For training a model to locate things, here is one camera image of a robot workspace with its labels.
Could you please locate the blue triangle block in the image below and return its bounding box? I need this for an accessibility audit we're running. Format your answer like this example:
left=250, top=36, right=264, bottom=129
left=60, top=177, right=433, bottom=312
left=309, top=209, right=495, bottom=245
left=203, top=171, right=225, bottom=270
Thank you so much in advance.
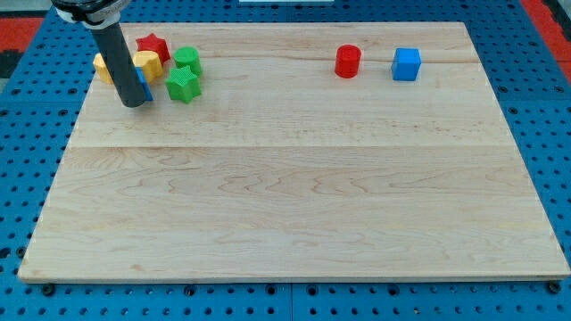
left=136, top=67, right=153, bottom=101

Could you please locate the blue cube block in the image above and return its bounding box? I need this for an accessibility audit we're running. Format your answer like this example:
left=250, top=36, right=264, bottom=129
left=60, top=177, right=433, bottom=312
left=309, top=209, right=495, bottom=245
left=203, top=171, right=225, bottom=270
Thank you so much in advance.
left=391, top=47, right=422, bottom=81

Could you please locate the robot arm flange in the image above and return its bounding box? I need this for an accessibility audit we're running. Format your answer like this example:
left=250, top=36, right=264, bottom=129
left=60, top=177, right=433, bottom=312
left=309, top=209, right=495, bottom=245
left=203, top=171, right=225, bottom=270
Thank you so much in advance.
left=52, top=0, right=131, bottom=29

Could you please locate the red star block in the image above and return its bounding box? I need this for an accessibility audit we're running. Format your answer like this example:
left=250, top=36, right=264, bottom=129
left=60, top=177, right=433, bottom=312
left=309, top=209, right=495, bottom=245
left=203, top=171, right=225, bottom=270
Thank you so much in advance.
left=136, top=33, right=170, bottom=64

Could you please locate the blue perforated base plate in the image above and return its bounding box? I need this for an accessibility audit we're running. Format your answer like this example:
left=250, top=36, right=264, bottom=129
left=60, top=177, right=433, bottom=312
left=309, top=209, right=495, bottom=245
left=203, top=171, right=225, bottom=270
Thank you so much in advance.
left=1, top=1, right=570, bottom=320

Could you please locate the red cylinder block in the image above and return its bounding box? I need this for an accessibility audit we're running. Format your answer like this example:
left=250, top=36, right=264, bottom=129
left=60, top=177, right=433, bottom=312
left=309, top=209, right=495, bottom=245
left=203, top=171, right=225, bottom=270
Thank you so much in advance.
left=335, top=44, right=361, bottom=78

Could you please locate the green cylinder block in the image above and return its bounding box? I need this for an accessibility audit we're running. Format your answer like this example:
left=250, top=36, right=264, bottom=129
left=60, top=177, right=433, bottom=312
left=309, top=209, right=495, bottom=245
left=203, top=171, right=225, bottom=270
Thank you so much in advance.
left=173, top=46, right=203, bottom=77

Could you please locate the green star block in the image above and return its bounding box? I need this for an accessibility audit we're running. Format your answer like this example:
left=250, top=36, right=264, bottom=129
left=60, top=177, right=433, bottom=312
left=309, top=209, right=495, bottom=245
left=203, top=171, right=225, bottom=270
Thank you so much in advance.
left=165, top=66, right=202, bottom=103

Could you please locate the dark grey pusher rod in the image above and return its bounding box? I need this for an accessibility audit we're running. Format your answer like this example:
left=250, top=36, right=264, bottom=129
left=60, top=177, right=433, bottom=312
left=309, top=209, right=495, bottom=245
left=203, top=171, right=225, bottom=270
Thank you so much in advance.
left=91, top=22, right=146, bottom=108

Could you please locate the yellow block behind rod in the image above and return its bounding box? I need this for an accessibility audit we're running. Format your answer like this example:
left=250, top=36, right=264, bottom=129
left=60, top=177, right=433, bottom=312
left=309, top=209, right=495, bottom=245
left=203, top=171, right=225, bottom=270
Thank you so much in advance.
left=93, top=53, right=113, bottom=85

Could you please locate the yellow cylinder block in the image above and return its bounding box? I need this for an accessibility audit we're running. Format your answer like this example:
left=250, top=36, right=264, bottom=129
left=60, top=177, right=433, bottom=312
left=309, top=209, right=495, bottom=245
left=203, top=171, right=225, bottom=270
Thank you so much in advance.
left=133, top=51, right=163, bottom=83

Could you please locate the wooden board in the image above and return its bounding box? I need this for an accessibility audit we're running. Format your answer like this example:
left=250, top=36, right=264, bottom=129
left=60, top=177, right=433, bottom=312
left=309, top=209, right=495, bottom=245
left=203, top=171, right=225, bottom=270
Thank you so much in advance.
left=19, top=22, right=570, bottom=284

